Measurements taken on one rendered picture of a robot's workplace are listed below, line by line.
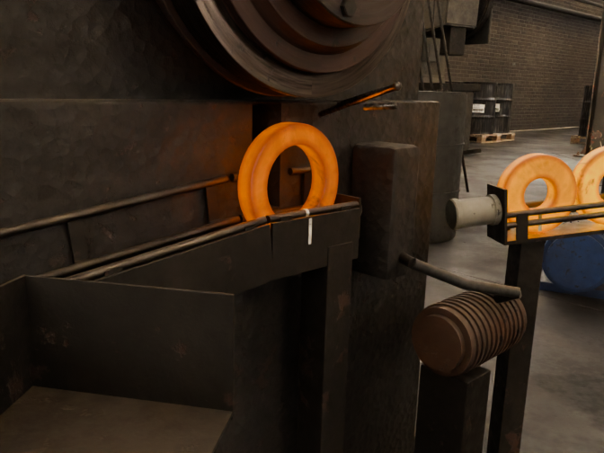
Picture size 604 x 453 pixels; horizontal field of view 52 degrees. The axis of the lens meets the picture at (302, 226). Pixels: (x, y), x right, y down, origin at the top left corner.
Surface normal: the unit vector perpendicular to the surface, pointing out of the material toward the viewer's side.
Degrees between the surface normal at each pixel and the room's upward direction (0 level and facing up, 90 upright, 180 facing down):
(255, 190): 90
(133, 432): 5
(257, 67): 90
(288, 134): 90
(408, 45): 90
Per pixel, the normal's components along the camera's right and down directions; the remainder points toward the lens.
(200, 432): 0.01, -0.95
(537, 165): 0.15, 0.22
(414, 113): 0.69, 0.18
